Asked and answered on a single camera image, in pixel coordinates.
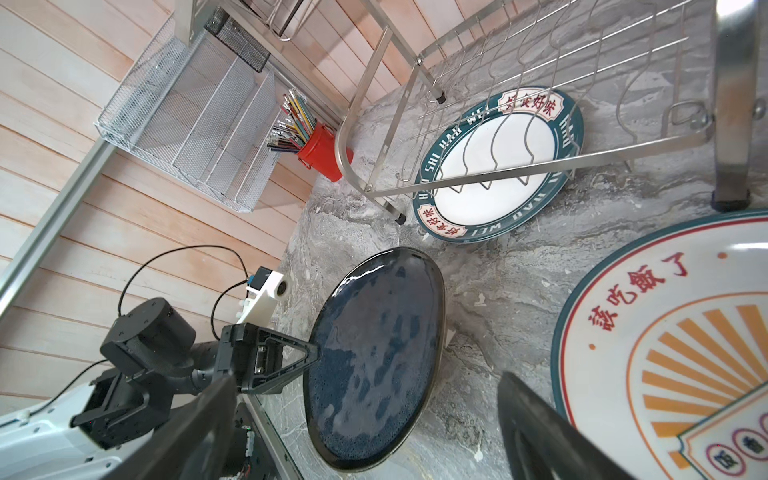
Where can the red pencil cup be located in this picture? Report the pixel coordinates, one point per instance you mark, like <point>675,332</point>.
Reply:
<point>319,153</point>

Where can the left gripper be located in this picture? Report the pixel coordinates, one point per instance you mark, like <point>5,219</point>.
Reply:
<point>262,360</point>

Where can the white mesh wall shelf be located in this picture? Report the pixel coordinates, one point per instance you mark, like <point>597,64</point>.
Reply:
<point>200,114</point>

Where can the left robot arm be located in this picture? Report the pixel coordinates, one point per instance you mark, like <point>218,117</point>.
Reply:
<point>88,430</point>

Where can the black mesh wall basket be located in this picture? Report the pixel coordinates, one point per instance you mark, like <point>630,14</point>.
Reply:
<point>222,26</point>

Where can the orange sunburst plate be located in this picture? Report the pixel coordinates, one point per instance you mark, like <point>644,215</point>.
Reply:
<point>659,355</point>

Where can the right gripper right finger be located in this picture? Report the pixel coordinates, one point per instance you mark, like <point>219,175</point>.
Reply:
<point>540,444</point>

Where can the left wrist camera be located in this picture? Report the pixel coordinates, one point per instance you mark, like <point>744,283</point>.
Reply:
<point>264,290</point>

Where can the pencils bundle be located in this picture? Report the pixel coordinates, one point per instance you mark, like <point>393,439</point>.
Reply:
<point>294,126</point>

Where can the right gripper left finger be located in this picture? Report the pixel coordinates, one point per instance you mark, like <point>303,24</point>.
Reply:
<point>193,445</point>

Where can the steel dish rack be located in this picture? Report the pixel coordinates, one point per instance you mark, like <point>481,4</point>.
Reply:
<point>651,78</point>

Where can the black oval plate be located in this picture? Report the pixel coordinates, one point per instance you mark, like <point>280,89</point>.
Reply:
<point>379,336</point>

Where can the green rimmed white plate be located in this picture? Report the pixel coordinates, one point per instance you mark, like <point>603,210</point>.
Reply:
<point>518,127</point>

